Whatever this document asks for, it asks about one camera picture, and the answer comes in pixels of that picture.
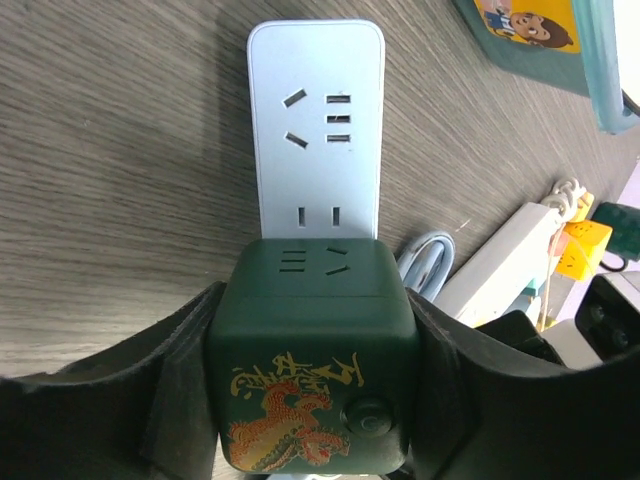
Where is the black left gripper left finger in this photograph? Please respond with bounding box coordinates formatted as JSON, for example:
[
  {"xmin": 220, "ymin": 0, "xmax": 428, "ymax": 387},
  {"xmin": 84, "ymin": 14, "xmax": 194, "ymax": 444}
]
[{"xmin": 1, "ymin": 282, "xmax": 226, "ymax": 479}]

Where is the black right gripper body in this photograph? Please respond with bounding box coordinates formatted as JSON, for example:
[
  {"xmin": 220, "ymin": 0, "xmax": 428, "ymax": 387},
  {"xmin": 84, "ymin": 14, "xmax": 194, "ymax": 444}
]
[{"xmin": 476, "ymin": 311, "xmax": 565, "ymax": 368}]

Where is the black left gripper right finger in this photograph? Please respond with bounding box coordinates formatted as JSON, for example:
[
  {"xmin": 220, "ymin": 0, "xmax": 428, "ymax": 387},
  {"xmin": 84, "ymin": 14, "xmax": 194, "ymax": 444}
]
[{"xmin": 408, "ymin": 292, "xmax": 639, "ymax": 479}]

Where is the white power strip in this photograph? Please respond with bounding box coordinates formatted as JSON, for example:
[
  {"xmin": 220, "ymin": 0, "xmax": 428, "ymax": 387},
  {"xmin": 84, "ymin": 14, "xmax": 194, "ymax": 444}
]
[{"xmin": 434, "ymin": 202, "xmax": 559, "ymax": 327}]

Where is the yellow cube socket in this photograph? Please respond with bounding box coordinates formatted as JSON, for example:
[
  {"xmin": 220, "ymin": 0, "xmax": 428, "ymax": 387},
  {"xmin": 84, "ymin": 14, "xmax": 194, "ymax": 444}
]
[{"xmin": 555, "ymin": 220, "xmax": 613, "ymax": 282}]

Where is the dark green box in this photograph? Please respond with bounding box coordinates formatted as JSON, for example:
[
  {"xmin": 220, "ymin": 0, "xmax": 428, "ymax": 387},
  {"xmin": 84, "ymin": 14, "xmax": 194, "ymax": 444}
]
[{"xmin": 205, "ymin": 239, "xmax": 420, "ymax": 474}]

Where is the light blue power strip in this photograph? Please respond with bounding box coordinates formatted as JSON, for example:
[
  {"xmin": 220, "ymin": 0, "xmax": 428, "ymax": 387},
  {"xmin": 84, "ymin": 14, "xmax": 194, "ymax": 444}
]
[{"xmin": 247, "ymin": 19, "xmax": 385, "ymax": 239}]

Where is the orange USB charger plug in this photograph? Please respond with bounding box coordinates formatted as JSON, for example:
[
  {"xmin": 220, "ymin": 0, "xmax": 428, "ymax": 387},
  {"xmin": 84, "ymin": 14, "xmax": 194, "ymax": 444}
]
[{"xmin": 569, "ymin": 192, "xmax": 595, "ymax": 223}]

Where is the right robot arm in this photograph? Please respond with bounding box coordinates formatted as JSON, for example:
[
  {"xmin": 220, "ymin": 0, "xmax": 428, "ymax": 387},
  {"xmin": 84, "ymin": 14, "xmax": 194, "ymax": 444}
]
[{"xmin": 409, "ymin": 272, "xmax": 639, "ymax": 479}]

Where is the dark green mug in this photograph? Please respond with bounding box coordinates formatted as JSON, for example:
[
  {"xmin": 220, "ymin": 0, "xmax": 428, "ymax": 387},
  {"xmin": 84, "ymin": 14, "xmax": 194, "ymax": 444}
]
[{"xmin": 591, "ymin": 202, "xmax": 639, "ymax": 273}]

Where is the teal plastic basin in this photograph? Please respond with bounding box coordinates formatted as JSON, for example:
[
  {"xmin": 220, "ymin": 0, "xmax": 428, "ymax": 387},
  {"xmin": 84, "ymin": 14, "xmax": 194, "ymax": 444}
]
[{"xmin": 454, "ymin": 1, "xmax": 639, "ymax": 134}]

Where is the pink thin cable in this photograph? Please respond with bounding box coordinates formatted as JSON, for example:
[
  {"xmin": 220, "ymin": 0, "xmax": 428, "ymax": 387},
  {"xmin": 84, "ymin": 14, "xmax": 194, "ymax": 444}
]
[{"xmin": 537, "ymin": 224, "xmax": 566, "ymax": 331}]

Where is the light blue strip cable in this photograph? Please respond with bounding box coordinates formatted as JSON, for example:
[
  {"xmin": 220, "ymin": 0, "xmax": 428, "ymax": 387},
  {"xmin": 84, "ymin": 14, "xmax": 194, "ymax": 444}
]
[{"xmin": 395, "ymin": 229, "xmax": 457, "ymax": 303}]

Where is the white cable with plug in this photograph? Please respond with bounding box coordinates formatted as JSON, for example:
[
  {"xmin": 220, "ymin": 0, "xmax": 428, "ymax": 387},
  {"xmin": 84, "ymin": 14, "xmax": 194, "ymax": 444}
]
[{"xmin": 542, "ymin": 175, "xmax": 589, "ymax": 224}]

